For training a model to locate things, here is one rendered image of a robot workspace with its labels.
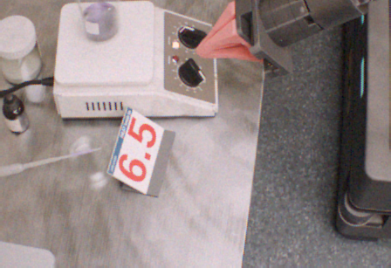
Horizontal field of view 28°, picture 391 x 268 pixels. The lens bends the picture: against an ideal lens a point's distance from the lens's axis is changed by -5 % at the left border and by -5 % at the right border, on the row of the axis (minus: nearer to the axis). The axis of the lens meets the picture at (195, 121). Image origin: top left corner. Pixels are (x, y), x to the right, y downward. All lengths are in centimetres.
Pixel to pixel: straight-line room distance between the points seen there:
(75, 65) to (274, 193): 93
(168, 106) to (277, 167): 87
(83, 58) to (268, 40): 24
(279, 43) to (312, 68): 113
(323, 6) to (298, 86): 114
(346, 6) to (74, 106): 37
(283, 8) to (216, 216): 28
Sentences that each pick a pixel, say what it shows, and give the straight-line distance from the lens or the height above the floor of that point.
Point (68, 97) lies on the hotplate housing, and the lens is 96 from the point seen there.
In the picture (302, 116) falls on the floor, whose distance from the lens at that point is 189.
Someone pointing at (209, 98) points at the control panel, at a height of 78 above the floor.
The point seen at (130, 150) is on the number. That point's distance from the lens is 96.
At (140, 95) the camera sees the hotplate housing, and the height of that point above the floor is 81.
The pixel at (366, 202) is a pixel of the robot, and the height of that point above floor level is 25.
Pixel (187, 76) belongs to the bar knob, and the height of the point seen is 80.
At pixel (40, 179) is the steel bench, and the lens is 99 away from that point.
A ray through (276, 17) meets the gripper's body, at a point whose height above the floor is 98.
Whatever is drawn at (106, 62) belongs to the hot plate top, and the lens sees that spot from 95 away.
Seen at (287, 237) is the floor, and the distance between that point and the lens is 176.
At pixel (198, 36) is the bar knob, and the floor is 81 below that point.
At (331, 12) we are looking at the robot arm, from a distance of 81.
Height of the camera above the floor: 164
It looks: 61 degrees down
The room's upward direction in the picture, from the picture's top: 2 degrees clockwise
